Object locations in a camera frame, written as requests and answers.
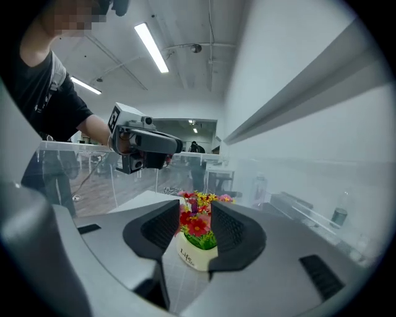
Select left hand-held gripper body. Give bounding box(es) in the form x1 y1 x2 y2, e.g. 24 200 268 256
108 102 170 175

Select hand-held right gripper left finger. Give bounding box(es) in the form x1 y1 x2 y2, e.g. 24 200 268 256
52 199 181 311

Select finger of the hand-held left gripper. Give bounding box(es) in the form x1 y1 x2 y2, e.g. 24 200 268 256
134 129 184 155

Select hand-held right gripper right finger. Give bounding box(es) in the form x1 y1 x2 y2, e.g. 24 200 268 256
182 200 377 317

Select clear plastic storage bin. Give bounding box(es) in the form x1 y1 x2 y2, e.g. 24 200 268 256
21 139 384 313

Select colourful flowers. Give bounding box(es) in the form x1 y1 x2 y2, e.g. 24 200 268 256
175 190 236 272

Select person's left forearm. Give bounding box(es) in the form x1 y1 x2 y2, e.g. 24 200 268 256
75 113 113 146

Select person's left hand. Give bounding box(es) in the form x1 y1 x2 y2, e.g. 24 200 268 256
119 132 136 155

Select long ceiling light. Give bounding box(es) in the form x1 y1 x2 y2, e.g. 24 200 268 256
70 76 103 95
134 22 170 74

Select person's black shirt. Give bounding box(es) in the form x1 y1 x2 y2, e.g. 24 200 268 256
11 51 94 142

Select green label water bottle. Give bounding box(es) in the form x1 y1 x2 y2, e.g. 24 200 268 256
330 191 349 230

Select person's head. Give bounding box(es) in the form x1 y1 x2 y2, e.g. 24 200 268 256
20 0 108 67

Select person's black head camera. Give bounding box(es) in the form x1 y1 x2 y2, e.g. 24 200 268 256
92 0 131 17

